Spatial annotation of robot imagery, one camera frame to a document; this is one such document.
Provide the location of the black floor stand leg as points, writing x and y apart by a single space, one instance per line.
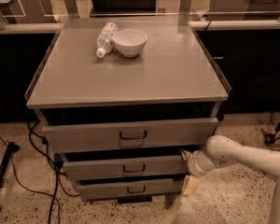
1 174

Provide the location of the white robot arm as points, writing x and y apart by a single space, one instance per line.
221 151

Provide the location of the black mesh chair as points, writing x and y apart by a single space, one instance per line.
112 8

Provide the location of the white ceramic bowl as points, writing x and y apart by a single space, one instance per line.
129 42

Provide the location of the clear plastic water bottle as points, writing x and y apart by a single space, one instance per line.
104 42

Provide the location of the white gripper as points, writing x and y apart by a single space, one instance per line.
193 164

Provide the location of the grey drawer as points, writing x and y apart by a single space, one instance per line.
99 128
115 188
152 161

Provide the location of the grey drawer cabinet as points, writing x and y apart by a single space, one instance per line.
173 68

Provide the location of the blue plug box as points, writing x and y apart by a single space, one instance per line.
58 160

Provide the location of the grey top drawer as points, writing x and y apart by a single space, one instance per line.
99 128

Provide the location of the grey bottom drawer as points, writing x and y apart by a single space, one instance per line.
115 188

